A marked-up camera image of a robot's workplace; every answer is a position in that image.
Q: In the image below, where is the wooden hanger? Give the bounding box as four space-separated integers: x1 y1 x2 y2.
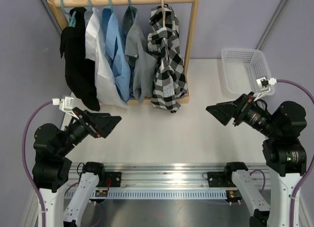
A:
161 0 165 28

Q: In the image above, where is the grey shirt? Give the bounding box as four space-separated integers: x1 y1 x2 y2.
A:
122 6 157 103

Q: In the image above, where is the blue-grey hanger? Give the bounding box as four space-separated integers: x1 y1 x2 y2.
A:
128 0 136 16

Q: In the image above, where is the teal hanger of white shirt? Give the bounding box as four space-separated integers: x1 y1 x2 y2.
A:
87 0 93 11

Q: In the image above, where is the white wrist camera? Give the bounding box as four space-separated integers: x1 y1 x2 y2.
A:
254 77 277 102
52 96 79 120

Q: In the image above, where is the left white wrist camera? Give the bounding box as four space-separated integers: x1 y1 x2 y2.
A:
52 96 79 120

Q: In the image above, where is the wooden clothes rack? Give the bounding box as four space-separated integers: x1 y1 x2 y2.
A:
47 0 201 106

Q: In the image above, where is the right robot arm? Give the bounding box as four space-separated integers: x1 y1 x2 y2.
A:
206 92 307 227

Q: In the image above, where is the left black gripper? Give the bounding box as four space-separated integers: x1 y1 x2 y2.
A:
57 106 122 156

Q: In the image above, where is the aluminium mounting rail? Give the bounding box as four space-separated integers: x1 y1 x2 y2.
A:
33 162 273 200

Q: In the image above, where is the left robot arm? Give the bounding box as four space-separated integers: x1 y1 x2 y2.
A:
32 107 122 227

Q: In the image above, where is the teal hanger of blue shirt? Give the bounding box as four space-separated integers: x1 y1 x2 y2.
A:
108 0 114 13

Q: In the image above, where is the light blue shirt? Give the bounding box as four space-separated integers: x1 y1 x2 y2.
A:
102 8 131 102

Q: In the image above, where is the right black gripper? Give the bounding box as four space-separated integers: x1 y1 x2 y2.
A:
207 91 280 138

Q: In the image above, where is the black white checkered shirt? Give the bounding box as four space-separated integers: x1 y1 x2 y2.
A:
148 4 188 113

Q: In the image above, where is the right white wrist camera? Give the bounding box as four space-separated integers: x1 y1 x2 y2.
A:
254 77 277 102

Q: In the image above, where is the white plastic basket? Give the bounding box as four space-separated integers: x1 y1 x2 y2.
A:
219 48 275 99

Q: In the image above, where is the teal hanger of black shirt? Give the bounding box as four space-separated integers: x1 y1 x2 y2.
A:
60 0 77 27

